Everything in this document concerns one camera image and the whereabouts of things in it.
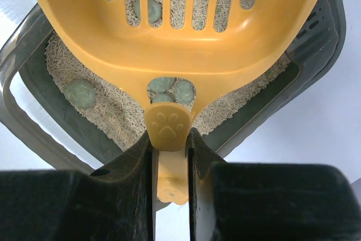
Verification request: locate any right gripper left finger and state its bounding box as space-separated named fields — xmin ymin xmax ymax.
xmin=1 ymin=134 xmax=154 ymax=240

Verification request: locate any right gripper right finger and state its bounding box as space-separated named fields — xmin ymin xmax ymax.
xmin=186 ymin=129 xmax=360 ymax=240

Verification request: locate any green clump one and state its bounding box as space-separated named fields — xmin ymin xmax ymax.
xmin=64 ymin=79 xmax=95 ymax=109

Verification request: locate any brown litter box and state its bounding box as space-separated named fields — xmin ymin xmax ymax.
xmin=1 ymin=0 xmax=346 ymax=172

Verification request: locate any yellow litter scoop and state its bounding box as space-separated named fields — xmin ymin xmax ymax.
xmin=37 ymin=0 xmax=317 ymax=205

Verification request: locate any green clump four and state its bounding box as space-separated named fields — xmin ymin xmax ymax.
xmin=174 ymin=80 xmax=195 ymax=104

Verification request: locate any green clump five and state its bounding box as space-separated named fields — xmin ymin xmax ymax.
xmin=152 ymin=93 xmax=173 ymax=103

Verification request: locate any green clump three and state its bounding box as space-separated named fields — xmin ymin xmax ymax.
xmin=148 ymin=77 xmax=175 ymax=93

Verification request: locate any green clump two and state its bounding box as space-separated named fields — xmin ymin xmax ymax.
xmin=133 ymin=0 xmax=163 ymax=24

